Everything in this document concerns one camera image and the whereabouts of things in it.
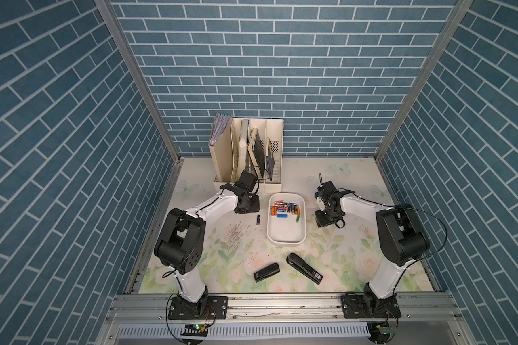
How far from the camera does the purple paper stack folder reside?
0.88 m

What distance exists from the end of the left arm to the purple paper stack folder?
221 mm

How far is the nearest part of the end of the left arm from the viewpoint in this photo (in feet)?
2.25

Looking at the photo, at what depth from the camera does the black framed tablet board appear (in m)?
Answer: 0.98

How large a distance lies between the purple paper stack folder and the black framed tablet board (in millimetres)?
141

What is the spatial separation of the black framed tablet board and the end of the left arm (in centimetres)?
24
